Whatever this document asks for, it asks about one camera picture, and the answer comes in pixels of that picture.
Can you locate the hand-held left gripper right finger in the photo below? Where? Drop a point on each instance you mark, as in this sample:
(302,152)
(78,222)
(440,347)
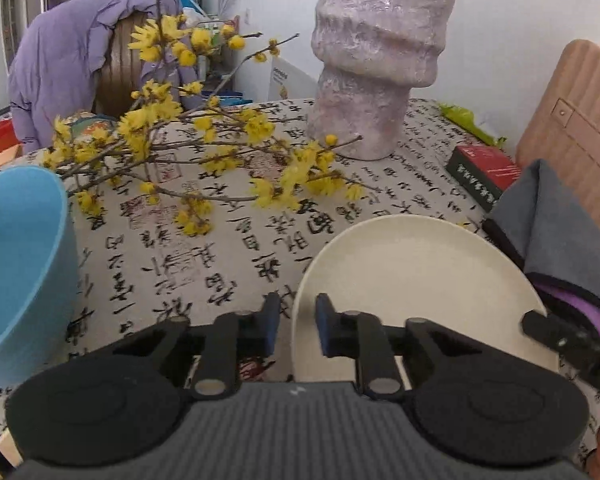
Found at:
(324,325)

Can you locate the yellow flower branch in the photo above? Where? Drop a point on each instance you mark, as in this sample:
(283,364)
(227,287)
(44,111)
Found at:
(257,127)

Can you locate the purple jacket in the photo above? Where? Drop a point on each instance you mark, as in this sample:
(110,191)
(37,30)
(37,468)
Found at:
(60,60)

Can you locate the white cardboard box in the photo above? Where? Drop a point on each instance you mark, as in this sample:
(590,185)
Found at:
(290,82)

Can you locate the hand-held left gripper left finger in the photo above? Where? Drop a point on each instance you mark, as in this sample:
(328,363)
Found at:
(271,322)

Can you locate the deep blue bowl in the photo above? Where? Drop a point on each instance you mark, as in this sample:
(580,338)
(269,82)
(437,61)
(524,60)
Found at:
(20,270)

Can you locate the wooden chair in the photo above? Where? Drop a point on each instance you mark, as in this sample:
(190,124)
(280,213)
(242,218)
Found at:
(120,70)

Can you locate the purple cloth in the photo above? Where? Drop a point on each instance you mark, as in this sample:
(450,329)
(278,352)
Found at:
(580,305)

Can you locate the cream plate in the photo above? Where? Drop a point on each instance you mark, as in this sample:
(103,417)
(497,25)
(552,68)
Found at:
(405,270)

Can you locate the patterned seat cushion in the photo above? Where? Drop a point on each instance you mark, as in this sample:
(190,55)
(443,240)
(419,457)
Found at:
(87,127)

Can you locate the lime green wrapper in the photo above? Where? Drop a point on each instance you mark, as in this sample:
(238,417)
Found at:
(465,120)

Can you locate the calligraphy printed tablecloth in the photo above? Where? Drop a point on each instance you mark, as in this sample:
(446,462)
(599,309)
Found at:
(220,260)

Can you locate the grey cloth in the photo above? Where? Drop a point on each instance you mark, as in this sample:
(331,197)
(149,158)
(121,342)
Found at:
(555,220)

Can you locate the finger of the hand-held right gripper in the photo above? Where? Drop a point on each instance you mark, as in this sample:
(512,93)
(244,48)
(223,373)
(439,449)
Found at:
(570,342)

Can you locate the red and black box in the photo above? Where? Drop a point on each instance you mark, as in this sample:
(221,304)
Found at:
(485,165)

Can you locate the pink textured vase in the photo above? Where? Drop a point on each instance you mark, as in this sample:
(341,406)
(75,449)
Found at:
(375,60)

